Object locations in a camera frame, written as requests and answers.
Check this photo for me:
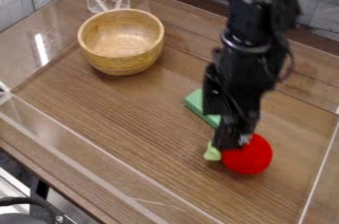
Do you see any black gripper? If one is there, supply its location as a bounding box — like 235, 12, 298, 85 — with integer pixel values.
203, 33, 291, 151

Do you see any red plush fruit green leaf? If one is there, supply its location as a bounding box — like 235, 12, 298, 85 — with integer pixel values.
203, 134, 272, 175

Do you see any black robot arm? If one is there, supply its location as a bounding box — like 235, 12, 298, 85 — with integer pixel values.
203, 0, 299, 151

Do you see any green rectangular block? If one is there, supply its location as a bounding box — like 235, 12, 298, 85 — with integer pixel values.
184, 89, 220, 129

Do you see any wooden bowl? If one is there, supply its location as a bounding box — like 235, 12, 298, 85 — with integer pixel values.
77, 9, 164, 76

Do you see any black metal table leg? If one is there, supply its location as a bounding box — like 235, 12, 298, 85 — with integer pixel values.
36, 179, 51, 199

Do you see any clear acrylic tray wall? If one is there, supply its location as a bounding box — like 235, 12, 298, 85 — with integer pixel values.
0, 0, 339, 224

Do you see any clear acrylic corner bracket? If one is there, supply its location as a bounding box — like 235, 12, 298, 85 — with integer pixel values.
85, 0, 129, 14

